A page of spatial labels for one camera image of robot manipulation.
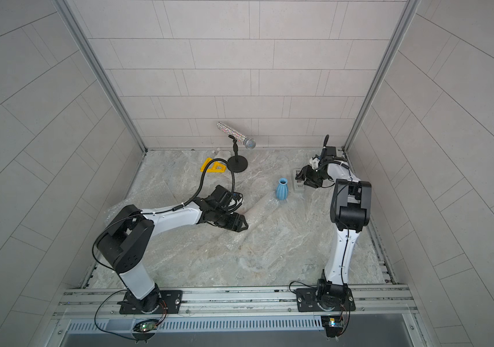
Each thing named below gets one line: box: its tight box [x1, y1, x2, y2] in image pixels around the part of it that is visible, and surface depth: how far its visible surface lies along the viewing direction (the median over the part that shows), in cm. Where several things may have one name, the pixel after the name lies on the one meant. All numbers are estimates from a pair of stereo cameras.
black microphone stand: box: [228, 134, 248, 173], surface depth 111 cm
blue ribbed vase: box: [275, 177, 289, 201], surface depth 93 cm
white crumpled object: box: [213, 150, 232, 162], surface depth 114 cm
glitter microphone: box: [216, 121, 257, 150], surface depth 95 cm
